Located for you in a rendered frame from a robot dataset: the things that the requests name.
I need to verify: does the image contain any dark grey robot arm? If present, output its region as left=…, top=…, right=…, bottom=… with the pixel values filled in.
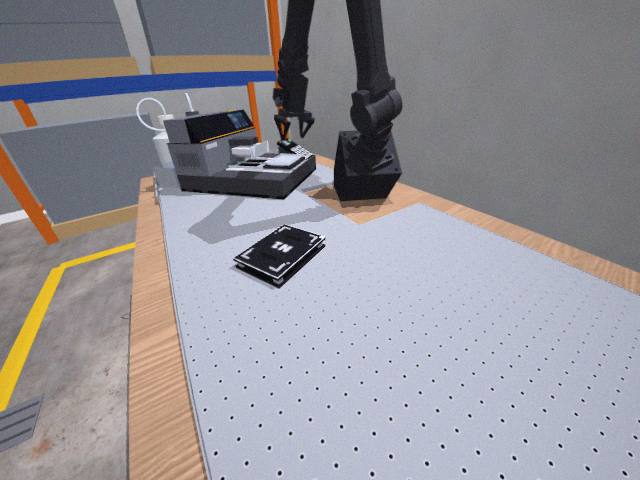
left=273, top=0, right=402, bottom=172

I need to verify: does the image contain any white multi-well plate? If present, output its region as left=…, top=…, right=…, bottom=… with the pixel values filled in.
left=267, top=154, right=301, bottom=166

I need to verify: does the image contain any black rectangular pad with white corner marks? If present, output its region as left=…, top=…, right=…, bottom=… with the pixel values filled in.
left=233, top=224, right=326, bottom=288

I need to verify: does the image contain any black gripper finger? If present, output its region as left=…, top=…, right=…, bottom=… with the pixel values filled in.
left=299, top=120, right=315, bottom=138
left=274, top=117, right=291, bottom=141

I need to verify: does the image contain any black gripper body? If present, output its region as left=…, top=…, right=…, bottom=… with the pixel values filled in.
left=274, top=93, right=315, bottom=121

